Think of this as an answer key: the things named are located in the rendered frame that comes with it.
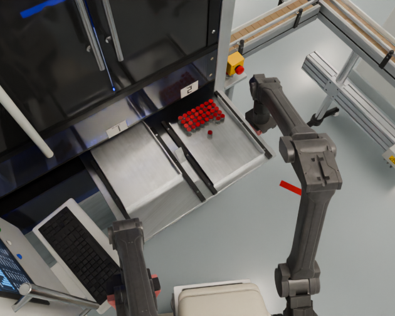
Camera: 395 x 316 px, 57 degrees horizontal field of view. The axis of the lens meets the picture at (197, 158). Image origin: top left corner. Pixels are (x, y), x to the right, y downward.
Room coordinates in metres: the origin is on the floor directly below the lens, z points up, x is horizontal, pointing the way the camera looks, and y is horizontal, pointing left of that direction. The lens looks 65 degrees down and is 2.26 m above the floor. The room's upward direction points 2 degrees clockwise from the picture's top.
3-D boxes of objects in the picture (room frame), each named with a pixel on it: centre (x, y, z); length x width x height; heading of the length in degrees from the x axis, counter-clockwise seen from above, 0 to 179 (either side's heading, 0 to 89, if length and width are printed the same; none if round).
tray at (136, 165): (0.63, 0.26, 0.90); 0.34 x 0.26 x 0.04; 36
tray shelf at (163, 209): (0.67, 0.09, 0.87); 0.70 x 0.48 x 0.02; 126
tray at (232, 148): (0.74, -0.08, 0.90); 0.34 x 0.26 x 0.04; 35
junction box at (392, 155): (0.87, -1.08, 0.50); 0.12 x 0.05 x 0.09; 36
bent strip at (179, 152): (0.61, 0.04, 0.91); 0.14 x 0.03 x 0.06; 35
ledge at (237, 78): (1.11, -0.13, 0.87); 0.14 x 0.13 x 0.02; 36
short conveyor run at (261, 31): (1.35, -0.29, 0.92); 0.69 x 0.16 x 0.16; 126
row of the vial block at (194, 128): (0.81, -0.02, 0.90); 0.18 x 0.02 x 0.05; 125
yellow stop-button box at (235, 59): (1.07, -0.14, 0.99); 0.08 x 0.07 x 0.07; 36
